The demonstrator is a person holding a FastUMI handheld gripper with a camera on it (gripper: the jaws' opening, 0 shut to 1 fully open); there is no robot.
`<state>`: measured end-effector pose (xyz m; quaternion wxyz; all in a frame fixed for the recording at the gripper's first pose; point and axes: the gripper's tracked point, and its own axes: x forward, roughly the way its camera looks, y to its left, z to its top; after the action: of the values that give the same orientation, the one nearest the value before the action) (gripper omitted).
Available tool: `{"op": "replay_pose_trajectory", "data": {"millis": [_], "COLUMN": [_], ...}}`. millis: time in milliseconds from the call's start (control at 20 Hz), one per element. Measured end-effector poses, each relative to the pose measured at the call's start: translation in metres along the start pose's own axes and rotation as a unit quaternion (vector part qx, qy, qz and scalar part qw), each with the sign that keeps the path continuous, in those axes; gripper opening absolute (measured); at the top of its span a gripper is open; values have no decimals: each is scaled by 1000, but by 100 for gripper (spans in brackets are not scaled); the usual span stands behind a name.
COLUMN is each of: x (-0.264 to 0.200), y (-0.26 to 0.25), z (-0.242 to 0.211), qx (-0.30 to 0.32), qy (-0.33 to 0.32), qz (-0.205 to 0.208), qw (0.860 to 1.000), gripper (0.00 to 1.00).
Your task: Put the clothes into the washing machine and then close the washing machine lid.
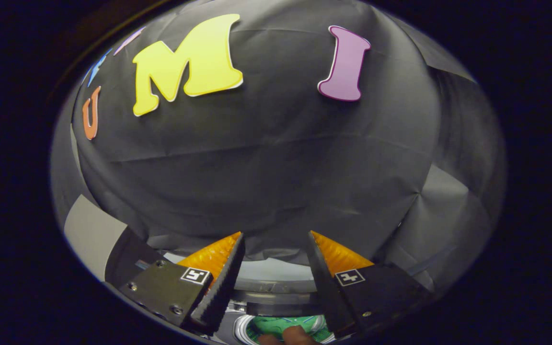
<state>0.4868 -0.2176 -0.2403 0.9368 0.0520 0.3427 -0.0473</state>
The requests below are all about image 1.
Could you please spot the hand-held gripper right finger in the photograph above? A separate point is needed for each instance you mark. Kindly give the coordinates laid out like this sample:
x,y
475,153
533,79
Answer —
x,y
326,292

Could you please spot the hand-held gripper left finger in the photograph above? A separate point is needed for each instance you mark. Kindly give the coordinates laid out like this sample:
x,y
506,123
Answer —
x,y
223,292

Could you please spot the grey washing machine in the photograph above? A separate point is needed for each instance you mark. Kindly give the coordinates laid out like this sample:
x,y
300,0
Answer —
x,y
266,287

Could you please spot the dark washing machine lid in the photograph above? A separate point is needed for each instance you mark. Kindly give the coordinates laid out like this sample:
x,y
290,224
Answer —
x,y
278,307

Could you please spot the green polo shirt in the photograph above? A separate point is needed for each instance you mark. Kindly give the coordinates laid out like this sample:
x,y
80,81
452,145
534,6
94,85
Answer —
x,y
276,326

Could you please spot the black backdrop cloth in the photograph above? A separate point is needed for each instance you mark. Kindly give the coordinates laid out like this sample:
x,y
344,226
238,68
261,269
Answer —
x,y
266,158

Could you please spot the grey box cabinet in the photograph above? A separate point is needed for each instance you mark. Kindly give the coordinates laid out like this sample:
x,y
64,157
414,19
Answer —
x,y
89,235

